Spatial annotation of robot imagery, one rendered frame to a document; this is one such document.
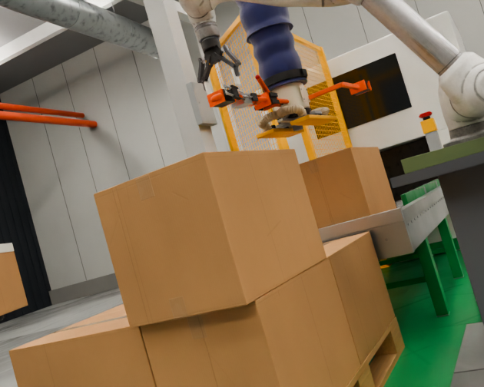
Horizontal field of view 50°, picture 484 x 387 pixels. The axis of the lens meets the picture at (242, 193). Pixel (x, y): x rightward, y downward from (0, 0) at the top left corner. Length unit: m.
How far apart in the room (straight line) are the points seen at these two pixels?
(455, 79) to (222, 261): 1.02
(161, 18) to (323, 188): 1.89
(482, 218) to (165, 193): 1.18
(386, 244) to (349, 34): 9.52
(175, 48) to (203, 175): 2.54
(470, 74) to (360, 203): 0.95
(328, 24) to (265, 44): 9.39
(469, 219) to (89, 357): 1.40
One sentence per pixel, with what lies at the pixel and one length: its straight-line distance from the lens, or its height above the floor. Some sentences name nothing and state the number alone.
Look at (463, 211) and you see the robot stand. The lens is 2.09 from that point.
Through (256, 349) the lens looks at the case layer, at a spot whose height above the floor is 0.42.
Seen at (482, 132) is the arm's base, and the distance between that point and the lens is 2.08.
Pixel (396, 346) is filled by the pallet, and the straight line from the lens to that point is 2.43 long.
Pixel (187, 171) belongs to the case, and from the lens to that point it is 1.36.
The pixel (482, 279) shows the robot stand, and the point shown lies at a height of 0.30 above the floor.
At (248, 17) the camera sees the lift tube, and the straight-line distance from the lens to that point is 2.64.
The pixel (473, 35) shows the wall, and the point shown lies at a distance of 11.52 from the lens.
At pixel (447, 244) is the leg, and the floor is 0.23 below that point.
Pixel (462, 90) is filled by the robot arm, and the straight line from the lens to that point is 1.90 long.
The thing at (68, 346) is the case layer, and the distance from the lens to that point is 1.81.
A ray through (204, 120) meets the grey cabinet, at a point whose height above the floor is 1.49.
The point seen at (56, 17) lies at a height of 4.78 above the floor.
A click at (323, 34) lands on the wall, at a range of 11.92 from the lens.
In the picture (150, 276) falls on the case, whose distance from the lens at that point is 1.48.
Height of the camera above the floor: 0.75
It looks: 3 degrees up
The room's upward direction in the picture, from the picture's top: 16 degrees counter-clockwise
